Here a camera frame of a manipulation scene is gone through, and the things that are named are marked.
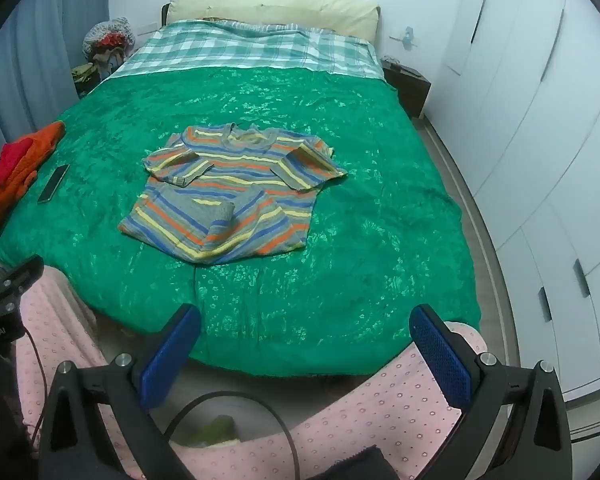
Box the striped knit sweater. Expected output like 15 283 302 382
118 124 348 266

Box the white wardrobe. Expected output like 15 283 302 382
427 0 600 403

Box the grey knitted bag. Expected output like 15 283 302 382
82 16 138 58

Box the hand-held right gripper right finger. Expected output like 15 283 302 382
405 303 581 480

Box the black cable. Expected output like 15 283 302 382
165 391 303 480
21 326 51 411

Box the green floral blanket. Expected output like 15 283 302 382
0 65 482 377

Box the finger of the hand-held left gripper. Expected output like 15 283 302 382
0 255 46 306

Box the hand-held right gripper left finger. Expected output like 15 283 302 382
39 303 202 480

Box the red cloth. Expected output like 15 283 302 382
0 138 35 186

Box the dark cloth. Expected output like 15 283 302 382
324 446 397 480

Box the pile of clothes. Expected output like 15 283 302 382
71 46 131 99

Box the grey curtain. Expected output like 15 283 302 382
0 0 112 173

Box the person's left leg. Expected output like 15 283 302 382
14 265 148 480

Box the yellow-green cloth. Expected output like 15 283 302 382
184 414 242 447

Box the cream pillow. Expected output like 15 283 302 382
167 0 381 43

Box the green plaid bed sheet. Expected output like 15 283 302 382
111 19 385 81

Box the dark wooden nightstand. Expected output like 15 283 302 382
380 56 433 120

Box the blue wall fixture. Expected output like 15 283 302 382
390 25 420 52

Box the black smartphone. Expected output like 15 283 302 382
37 163 71 204

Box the orange cloth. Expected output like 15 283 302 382
0 121 66 231

